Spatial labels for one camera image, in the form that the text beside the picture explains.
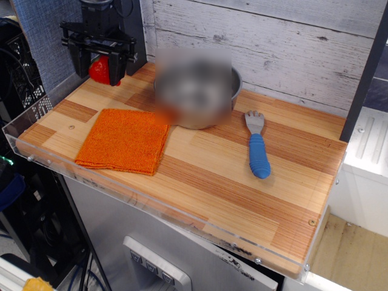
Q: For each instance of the dark grey left post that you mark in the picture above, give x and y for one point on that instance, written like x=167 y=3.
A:
x=132 y=25

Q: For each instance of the orange knitted cloth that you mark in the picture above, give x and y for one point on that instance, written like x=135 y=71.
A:
x=124 y=140

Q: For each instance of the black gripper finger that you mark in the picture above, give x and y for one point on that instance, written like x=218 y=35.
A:
x=81 y=58
x=117 y=65

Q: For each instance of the white ribbed box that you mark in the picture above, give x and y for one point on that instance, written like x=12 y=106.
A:
x=359 y=194

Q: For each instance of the dark grey post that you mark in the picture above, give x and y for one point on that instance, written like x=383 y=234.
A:
x=366 y=78
x=132 y=25

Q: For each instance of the blue handled fork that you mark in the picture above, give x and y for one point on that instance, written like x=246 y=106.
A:
x=258 y=161

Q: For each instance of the black plastic crate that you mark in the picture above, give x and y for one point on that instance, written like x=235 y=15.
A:
x=20 y=79

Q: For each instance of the red toy strawberry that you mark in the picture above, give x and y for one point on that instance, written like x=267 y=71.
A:
x=100 y=70

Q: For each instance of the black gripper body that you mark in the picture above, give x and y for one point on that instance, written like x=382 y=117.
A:
x=100 y=30

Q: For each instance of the clear acrylic table guard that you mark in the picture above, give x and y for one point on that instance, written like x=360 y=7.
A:
x=204 y=183

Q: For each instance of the silver cabinet with buttons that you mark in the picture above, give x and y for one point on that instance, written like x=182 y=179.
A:
x=108 y=220

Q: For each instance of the dark grey right post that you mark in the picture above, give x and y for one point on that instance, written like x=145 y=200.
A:
x=366 y=78

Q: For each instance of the stainless steel bowl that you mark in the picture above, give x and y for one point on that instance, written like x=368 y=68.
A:
x=196 y=95

